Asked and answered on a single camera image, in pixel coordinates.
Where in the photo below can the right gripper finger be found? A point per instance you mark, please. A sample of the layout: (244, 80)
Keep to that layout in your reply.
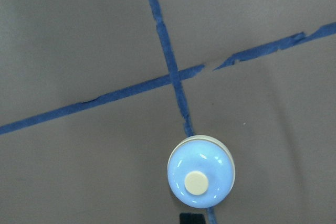
(191, 218)

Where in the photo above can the blue white bell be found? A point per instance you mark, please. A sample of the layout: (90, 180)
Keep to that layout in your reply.
(201, 171)

